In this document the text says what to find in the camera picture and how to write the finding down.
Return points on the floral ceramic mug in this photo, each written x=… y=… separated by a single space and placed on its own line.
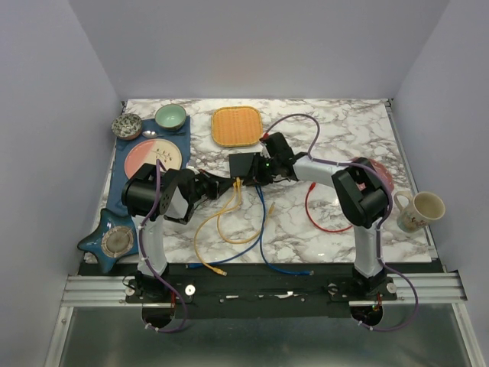
x=418 y=211

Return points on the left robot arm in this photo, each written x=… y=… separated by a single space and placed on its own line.
x=152 y=196

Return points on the aluminium frame rail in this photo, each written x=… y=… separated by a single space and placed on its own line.
x=104 y=291

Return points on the green ceramic bowl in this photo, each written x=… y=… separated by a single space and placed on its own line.
x=170 y=117

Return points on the patterned dark bowl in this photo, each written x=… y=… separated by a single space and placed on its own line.
x=127 y=126

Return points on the dark network switch box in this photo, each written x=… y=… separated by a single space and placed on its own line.
x=240 y=164

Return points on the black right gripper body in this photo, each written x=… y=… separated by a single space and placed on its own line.
x=270 y=169

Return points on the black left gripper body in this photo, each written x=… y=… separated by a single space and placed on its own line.
x=201 y=186

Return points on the pink dotted plate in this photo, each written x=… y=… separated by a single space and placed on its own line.
x=383 y=173

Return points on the black mounting base plate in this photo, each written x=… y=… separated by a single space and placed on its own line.
x=329 y=289

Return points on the metal spoon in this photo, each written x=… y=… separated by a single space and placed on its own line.
x=151 y=134

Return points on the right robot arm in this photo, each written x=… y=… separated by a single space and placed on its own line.
x=363 y=196

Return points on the blue star shaped dish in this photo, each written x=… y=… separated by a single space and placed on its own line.
x=115 y=237

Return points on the orange woven square tray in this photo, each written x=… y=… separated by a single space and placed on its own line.
x=236 y=126

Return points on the pink and cream plate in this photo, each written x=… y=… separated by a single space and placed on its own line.
x=147 y=152

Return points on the blue cloth placemat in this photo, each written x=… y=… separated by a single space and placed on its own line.
x=180 y=137

